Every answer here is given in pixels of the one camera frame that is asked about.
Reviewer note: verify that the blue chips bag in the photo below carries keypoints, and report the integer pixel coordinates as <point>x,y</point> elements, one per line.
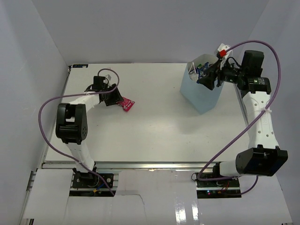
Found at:
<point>200,71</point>

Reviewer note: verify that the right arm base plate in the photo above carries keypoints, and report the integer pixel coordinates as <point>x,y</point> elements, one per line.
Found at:
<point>228,183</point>

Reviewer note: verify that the light blue paper bag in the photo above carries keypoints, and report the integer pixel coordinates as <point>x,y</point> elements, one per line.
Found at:
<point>198,95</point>

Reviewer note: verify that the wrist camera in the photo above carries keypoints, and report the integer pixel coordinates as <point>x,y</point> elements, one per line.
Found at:
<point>106,79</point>
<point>223,53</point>

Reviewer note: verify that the aluminium table frame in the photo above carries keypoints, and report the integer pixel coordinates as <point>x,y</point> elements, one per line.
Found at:
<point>162,132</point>

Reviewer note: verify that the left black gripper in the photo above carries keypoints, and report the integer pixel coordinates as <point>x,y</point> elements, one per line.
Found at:
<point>116,96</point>

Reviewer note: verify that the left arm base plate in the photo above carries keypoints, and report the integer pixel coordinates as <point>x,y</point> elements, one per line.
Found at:
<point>88,180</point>

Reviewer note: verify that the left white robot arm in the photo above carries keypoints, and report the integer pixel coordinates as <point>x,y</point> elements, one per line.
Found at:
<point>72,125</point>

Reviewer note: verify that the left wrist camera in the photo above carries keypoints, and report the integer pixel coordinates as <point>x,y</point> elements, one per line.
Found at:
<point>106,79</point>

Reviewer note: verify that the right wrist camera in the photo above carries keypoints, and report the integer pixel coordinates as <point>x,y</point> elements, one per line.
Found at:
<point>223,53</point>

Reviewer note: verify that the white front cover board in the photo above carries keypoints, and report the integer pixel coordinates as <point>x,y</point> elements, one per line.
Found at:
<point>152,198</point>

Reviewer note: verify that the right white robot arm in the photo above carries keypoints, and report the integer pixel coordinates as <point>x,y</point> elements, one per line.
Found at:
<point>264,157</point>

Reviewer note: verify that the pink candy packet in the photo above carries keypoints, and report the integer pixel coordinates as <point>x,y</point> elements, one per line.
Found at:
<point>126,104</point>

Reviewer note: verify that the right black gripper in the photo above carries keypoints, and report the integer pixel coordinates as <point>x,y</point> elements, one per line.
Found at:
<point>208,80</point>

